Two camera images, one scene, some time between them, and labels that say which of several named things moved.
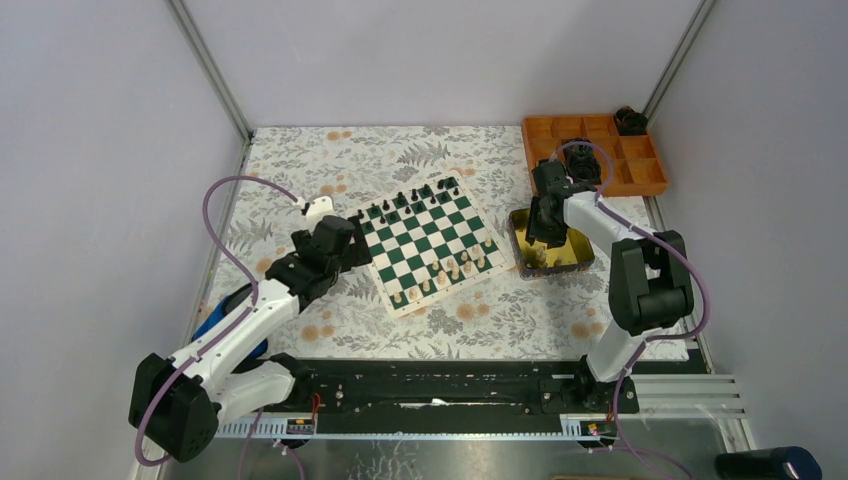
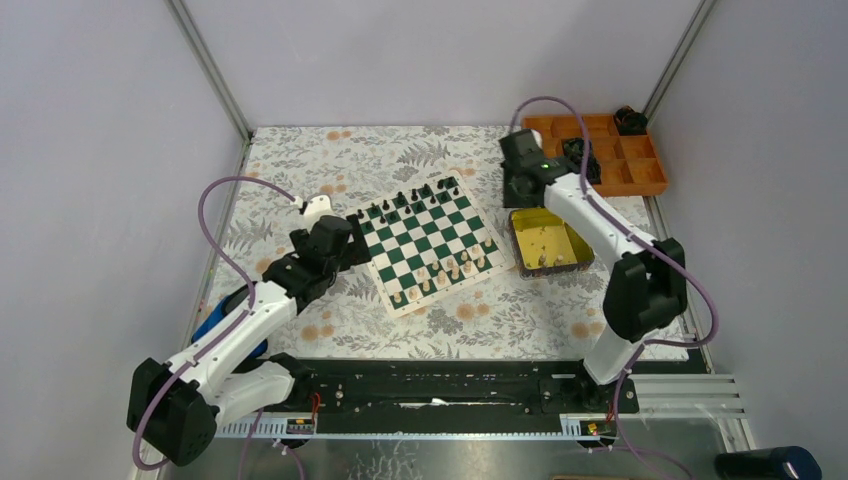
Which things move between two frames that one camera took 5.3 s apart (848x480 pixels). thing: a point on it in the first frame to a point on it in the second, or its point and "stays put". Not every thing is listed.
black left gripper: (358, 253) stays put
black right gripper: (534, 231) to (509, 201)
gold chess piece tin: (535, 260) stays put
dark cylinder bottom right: (780, 463) stays put
